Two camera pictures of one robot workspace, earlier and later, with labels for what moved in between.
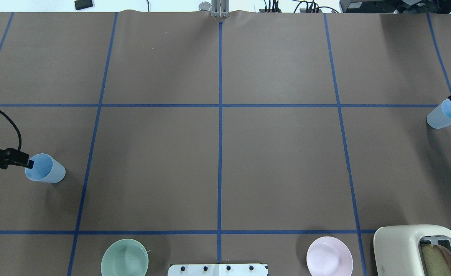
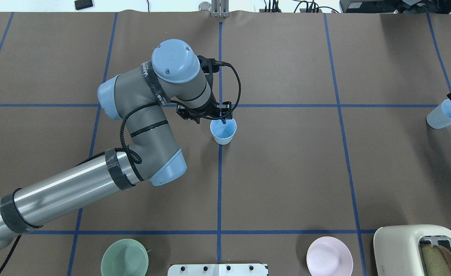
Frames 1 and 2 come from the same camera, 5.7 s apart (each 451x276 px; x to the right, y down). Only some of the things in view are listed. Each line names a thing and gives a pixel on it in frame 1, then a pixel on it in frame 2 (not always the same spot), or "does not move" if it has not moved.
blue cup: [447, 114] does not move
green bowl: [125, 257] does not move
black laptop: [399, 6] does not move
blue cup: [45, 169] to [223, 133]
